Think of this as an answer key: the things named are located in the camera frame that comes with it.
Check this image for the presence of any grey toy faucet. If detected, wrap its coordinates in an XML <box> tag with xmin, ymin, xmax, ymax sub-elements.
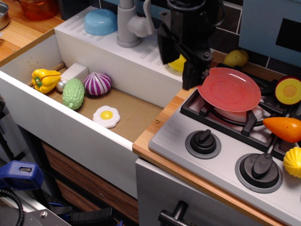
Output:
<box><xmin>117</xmin><ymin>0</ymin><xmax>155</xmax><ymax>48</ymax></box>

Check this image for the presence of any yellow toy bell pepper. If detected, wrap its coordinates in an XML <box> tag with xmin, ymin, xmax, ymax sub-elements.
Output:
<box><xmin>32</xmin><ymin>69</ymin><xmax>61</xmax><ymax>94</ymax></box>

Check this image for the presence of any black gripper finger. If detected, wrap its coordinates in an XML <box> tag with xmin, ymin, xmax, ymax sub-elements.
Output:
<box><xmin>158</xmin><ymin>23</ymin><xmax>180</xmax><ymax>65</ymax></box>
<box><xmin>182</xmin><ymin>61</ymin><xmax>209</xmax><ymax>90</ymax></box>

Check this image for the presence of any right black stove knob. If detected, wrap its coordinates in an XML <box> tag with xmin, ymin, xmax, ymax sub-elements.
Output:
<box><xmin>235</xmin><ymin>153</ymin><xmax>283</xmax><ymax>194</ymax></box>

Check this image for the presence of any orange transparent container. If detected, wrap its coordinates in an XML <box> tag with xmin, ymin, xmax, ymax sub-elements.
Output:
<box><xmin>17</xmin><ymin>0</ymin><xmax>59</xmax><ymax>21</ymax></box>

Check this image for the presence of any black stove knob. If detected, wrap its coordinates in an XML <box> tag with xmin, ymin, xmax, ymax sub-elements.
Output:
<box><xmin>185</xmin><ymin>129</ymin><xmax>221</xmax><ymax>160</ymax></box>
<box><xmin>235</xmin><ymin>153</ymin><xmax>283</xmax><ymax>194</ymax></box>

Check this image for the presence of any left black stove knob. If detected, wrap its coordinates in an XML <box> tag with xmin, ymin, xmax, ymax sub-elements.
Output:
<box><xmin>185</xmin><ymin>129</ymin><xmax>221</xmax><ymax>160</ymax></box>

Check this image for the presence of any white toy sink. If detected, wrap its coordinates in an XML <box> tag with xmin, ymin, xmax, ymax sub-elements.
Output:
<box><xmin>0</xmin><ymin>7</ymin><xmax>182</xmax><ymax>197</ymax></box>

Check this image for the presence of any black braided cable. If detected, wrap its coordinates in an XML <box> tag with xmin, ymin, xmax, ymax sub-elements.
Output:
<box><xmin>0</xmin><ymin>189</ymin><xmax>24</xmax><ymax>226</ymax></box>

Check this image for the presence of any yellow toy lemon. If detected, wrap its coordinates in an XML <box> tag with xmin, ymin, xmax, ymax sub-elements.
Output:
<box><xmin>168</xmin><ymin>54</ymin><xmax>186</xmax><ymax>72</ymax></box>

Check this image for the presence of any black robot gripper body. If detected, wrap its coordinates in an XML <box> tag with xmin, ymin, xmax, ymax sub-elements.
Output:
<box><xmin>160</xmin><ymin>10</ymin><xmax>215</xmax><ymax>67</ymax></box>

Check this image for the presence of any grey toy stove top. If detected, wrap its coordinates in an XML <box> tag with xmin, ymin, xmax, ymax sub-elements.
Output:
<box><xmin>149</xmin><ymin>106</ymin><xmax>301</xmax><ymax>226</ymax></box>

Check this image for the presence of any white toy salt shaker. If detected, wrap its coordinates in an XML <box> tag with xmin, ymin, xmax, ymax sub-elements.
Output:
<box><xmin>56</xmin><ymin>63</ymin><xmax>88</xmax><ymax>92</ymax></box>

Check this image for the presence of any halved toy plum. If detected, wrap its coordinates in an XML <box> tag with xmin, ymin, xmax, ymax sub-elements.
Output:
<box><xmin>275</xmin><ymin>76</ymin><xmax>301</xmax><ymax>105</ymax></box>

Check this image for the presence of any yellow toy corn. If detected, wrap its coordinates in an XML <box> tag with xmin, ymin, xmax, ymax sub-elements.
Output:
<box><xmin>283</xmin><ymin>147</ymin><xmax>301</xmax><ymax>178</ymax></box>

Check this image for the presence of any purple striped toy onion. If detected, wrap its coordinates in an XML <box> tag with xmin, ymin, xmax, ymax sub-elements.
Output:
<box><xmin>84</xmin><ymin>72</ymin><xmax>111</xmax><ymax>96</ymax></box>

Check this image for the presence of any black oven door handle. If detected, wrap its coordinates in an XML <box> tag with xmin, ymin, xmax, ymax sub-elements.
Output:
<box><xmin>158</xmin><ymin>201</ymin><xmax>188</xmax><ymax>226</ymax></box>

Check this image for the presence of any yellow toy potato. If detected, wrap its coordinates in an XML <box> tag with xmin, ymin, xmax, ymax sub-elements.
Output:
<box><xmin>224</xmin><ymin>49</ymin><xmax>249</xmax><ymax>67</ymax></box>

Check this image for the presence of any metal pot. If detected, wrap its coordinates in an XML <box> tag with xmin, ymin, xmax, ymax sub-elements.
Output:
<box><xmin>0</xmin><ymin>1</ymin><xmax>10</xmax><ymax>30</ymax></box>

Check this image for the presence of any black stove grate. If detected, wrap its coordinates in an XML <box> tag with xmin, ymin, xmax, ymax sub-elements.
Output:
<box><xmin>180</xmin><ymin>64</ymin><xmax>301</xmax><ymax>159</ymax></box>

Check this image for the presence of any orange toy carrot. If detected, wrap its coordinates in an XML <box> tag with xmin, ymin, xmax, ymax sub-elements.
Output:
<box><xmin>263</xmin><ymin>117</ymin><xmax>301</xmax><ymax>143</ymax></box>

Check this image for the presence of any blue clamp handle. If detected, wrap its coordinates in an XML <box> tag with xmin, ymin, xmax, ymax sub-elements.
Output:
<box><xmin>0</xmin><ymin>161</ymin><xmax>44</xmax><ymax>191</ymax></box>

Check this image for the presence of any toy fried egg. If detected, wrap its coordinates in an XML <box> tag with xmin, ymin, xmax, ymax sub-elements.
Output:
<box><xmin>93</xmin><ymin>105</ymin><xmax>120</xmax><ymax>129</ymax></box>

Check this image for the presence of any green toy bitter gourd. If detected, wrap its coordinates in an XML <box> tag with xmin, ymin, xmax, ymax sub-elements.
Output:
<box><xmin>63</xmin><ymin>78</ymin><xmax>85</xmax><ymax>110</ymax></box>

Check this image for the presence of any pink plastic plate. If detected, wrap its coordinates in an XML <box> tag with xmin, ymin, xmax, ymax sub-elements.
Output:
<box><xmin>198</xmin><ymin>67</ymin><xmax>261</xmax><ymax>112</ymax></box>

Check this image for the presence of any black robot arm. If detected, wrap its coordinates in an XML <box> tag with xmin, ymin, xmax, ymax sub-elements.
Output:
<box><xmin>158</xmin><ymin>0</ymin><xmax>225</xmax><ymax>90</ymax></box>

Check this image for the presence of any blue plastic bowl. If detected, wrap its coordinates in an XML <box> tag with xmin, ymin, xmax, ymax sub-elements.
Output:
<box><xmin>84</xmin><ymin>9</ymin><xmax>118</xmax><ymax>36</ymax></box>

